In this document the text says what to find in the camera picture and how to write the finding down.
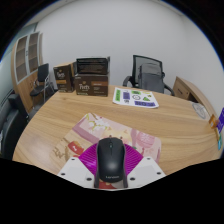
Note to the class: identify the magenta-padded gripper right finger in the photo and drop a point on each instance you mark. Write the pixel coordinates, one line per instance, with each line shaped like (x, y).
(146, 170)

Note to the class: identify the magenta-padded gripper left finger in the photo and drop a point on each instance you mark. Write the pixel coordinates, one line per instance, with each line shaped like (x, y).
(75, 171)

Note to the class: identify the black computer mouse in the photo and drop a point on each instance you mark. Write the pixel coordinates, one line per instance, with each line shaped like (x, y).
(110, 160)

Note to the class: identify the cartoon print mouse pad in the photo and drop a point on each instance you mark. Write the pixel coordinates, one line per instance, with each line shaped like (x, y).
(100, 126)

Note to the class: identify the white printed paper sheet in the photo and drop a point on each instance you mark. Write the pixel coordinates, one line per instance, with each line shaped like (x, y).
(135, 98)

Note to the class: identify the small blue box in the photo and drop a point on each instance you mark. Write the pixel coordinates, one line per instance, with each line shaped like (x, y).
(219, 144)

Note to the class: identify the black leather sofa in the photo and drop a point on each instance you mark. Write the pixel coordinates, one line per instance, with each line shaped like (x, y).
(10, 126)

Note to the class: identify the orange brown box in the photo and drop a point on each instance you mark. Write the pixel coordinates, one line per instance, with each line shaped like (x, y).
(214, 121)

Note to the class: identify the wide brown cardboard box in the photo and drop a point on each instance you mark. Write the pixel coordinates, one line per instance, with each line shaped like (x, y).
(91, 86)

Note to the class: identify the wooden side desk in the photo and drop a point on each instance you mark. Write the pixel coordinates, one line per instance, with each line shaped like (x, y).
(193, 91)

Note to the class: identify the grey backpack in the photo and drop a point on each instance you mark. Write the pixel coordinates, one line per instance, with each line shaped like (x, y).
(151, 78)

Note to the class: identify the tall brown cardboard box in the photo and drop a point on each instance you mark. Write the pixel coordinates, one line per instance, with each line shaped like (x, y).
(63, 78)

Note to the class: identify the wooden shelf cabinet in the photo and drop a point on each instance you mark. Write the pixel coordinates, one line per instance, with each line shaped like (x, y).
(23, 86)

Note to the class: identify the small black chair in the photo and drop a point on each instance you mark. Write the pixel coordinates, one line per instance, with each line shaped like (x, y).
(42, 73)

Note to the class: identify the black cardboard box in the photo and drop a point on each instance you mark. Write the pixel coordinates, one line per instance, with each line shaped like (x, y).
(92, 65)

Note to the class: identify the black mesh office chair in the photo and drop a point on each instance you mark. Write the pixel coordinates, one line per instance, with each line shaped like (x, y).
(146, 60)

